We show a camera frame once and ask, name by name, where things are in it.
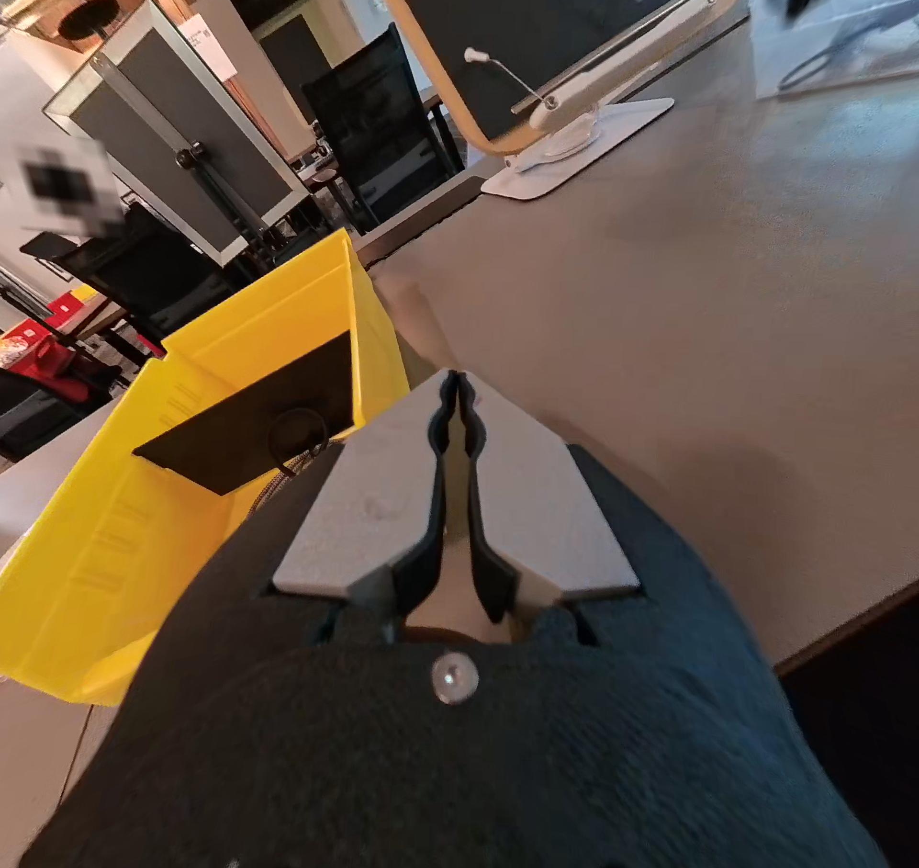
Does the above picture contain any black bin divider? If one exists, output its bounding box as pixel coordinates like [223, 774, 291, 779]
[131, 329, 358, 497]

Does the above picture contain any yellow plastic bin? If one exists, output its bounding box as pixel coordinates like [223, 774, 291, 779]
[0, 227, 412, 707]

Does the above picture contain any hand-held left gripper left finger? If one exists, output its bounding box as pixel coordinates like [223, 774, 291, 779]
[271, 369, 460, 643]

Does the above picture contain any red box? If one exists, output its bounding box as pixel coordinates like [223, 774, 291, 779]
[46, 292, 109, 341]

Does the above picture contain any grey framed display board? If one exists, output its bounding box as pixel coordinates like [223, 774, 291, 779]
[42, 0, 311, 267]

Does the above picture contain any white paper note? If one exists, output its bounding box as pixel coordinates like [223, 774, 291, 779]
[178, 12, 236, 80]

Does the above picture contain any black wood-edged display board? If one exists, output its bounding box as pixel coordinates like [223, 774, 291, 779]
[368, 0, 749, 159]

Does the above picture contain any black cable with orange plug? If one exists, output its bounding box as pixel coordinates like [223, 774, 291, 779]
[267, 407, 333, 480]

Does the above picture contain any black mesh office chair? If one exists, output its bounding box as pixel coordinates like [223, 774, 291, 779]
[300, 21, 468, 235]
[20, 203, 241, 359]

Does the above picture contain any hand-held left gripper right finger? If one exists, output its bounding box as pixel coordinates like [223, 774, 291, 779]
[457, 371, 641, 625]

